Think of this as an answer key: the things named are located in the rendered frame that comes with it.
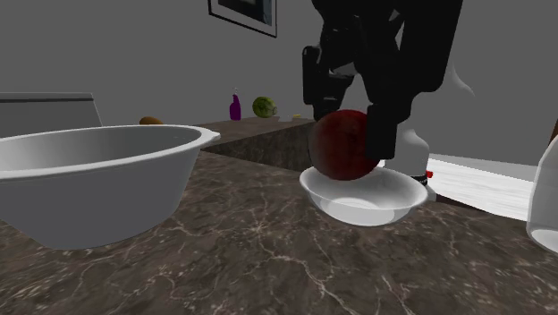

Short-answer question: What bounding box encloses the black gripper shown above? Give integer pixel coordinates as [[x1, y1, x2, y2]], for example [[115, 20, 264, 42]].
[[302, 0, 463, 160]]

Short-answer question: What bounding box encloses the red apple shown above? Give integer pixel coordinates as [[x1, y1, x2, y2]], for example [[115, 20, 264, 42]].
[[307, 108, 381, 182]]

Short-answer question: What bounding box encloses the green round melon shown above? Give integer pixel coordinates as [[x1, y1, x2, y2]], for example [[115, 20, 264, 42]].
[[251, 96, 279, 119]]

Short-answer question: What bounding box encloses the small white bowl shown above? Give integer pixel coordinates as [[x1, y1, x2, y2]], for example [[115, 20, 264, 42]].
[[299, 165, 429, 227]]

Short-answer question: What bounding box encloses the purple spray bottle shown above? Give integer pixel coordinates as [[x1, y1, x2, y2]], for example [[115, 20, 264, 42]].
[[229, 88, 242, 122]]

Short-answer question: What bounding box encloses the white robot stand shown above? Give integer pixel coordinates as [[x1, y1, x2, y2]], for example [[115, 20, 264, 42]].
[[423, 152, 536, 222]]

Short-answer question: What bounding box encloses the white vase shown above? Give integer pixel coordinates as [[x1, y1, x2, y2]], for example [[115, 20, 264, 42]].
[[525, 133, 558, 255]]

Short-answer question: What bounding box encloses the large grey bowl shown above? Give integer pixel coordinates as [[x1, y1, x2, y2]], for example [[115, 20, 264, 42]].
[[0, 123, 222, 251]]

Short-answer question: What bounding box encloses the grey box-shaped furniture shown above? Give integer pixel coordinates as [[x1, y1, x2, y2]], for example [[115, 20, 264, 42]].
[[0, 91, 103, 140]]

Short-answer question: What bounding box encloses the framed wall picture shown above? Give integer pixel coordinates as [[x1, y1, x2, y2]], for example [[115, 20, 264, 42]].
[[207, 0, 278, 39]]

